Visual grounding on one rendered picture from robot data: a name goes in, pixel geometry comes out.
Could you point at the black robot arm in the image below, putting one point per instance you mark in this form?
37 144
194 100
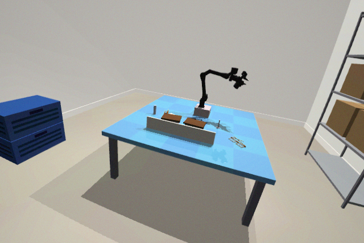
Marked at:
230 75

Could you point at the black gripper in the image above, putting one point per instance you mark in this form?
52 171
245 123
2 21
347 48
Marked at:
238 79

